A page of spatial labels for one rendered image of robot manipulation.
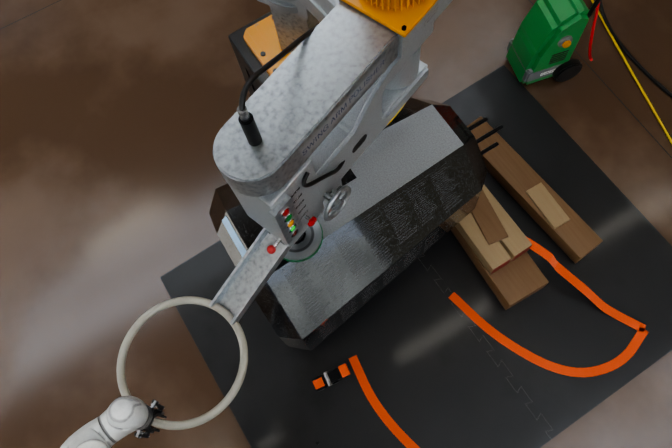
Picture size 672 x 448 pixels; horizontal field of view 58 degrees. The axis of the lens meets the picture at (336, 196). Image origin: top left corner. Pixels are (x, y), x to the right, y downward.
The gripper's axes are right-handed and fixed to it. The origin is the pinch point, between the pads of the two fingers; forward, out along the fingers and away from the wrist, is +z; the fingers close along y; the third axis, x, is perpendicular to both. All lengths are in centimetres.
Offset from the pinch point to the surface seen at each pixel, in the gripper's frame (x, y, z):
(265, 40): 41, 175, -3
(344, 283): -42, 80, 11
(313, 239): -25, 87, -8
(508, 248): -106, 140, 50
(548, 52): -91, 253, 33
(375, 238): -47, 101, 3
